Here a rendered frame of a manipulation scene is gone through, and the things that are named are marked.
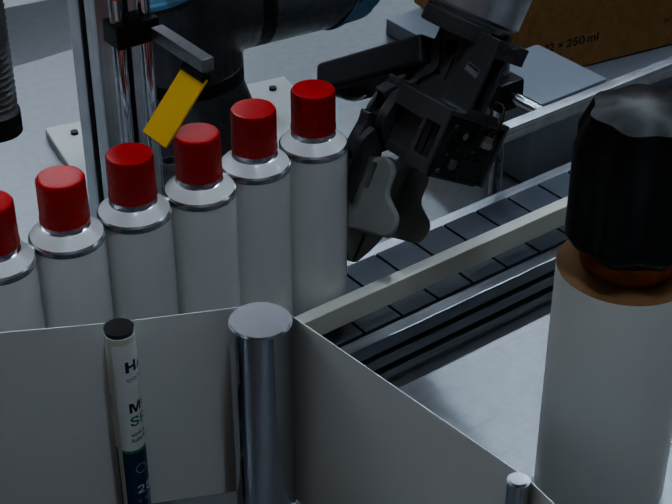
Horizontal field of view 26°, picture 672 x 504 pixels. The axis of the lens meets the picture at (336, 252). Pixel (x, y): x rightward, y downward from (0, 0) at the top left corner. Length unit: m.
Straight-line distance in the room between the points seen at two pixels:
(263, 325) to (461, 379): 0.30
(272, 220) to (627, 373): 0.30
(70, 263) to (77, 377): 0.12
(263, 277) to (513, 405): 0.21
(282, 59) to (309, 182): 0.62
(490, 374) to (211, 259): 0.24
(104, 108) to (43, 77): 0.56
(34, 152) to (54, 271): 0.55
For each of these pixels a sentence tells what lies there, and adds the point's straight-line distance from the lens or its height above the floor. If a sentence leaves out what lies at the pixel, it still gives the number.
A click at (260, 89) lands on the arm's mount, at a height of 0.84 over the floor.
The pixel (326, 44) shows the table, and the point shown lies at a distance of 1.73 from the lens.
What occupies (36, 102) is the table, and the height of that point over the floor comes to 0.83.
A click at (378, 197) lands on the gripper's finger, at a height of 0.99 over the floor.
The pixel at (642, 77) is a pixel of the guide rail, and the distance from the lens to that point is 1.39.
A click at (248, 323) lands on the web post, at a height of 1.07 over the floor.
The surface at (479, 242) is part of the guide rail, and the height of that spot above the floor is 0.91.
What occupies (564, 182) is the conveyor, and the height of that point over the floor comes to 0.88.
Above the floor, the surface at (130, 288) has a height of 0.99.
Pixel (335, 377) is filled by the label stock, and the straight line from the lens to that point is 0.86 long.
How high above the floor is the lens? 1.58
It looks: 34 degrees down
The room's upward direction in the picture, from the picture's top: straight up
